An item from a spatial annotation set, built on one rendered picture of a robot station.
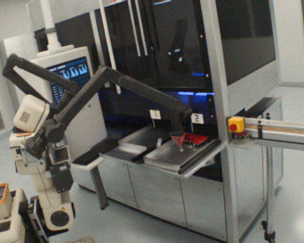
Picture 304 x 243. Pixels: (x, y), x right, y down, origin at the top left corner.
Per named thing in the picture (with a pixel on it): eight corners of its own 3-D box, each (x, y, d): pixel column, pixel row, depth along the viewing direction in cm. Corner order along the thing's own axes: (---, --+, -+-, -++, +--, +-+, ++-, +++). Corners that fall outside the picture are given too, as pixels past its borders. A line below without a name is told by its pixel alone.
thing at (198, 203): (132, 153, 402) (119, 90, 375) (283, 184, 263) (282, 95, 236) (73, 187, 334) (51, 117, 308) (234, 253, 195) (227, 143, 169)
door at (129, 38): (110, 86, 225) (95, 10, 207) (156, 86, 193) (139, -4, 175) (110, 86, 224) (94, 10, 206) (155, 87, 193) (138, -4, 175)
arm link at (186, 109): (167, 99, 162) (175, 105, 156) (183, 94, 167) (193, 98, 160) (168, 118, 168) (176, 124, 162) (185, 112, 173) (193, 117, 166)
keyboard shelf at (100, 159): (101, 141, 239) (100, 138, 239) (128, 143, 224) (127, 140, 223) (61, 166, 204) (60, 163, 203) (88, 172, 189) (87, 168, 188)
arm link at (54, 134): (103, 56, 134) (112, 61, 126) (121, 74, 143) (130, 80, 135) (39, 128, 131) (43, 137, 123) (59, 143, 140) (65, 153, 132)
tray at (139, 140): (152, 127, 219) (152, 122, 218) (180, 131, 201) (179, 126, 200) (118, 146, 196) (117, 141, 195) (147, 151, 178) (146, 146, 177)
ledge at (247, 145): (239, 137, 178) (238, 134, 178) (258, 139, 170) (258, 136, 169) (229, 146, 169) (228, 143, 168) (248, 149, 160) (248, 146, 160)
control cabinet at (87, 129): (92, 135, 250) (70, 44, 226) (109, 137, 240) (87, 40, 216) (48, 162, 211) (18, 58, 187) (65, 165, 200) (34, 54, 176)
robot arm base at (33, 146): (25, 141, 132) (24, 149, 121) (35, 128, 132) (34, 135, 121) (40, 151, 135) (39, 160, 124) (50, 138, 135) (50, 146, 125)
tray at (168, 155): (180, 139, 188) (179, 133, 187) (215, 144, 171) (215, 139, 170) (143, 162, 166) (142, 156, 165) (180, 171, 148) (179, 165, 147)
